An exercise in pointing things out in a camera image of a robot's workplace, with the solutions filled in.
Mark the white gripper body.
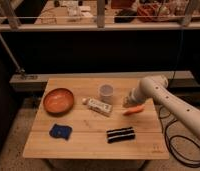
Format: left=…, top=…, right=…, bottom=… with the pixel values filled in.
left=123, top=88, right=144, bottom=108

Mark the orange pepper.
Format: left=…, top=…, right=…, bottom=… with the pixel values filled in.
left=123, top=105, right=144, bottom=116

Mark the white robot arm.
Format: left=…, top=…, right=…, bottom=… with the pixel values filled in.
left=123, top=75, right=200, bottom=140

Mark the orange ceramic bowl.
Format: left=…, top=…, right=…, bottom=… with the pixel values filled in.
left=43, top=88, right=74, bottom=115

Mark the clear plastic cup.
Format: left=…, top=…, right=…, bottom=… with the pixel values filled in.
left=99, top=84, right=113, bottom=104

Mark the black white striped cloth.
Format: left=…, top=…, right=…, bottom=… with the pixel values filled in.
left=106, top=127, right=135, bottom=144

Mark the white tube with cap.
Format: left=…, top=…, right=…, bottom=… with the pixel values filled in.
left=82, top=98, right=112, bottom=117

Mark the wooden table board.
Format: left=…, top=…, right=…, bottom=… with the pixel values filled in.
left=23, top=78, right=169, bottom=160

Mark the blue cloth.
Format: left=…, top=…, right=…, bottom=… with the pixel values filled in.
left=49, top=124, right=73, bottom=140

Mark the diagonal metal pole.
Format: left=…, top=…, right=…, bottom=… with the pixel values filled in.
left=0, top=33, right=26, bottom=79

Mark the black floor cable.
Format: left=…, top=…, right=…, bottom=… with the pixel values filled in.
left=157, top=106, right=200, bottom=169

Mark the grey metal rail shelf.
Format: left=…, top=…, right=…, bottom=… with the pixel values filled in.
left=9, top=71, right=197, bottom=92

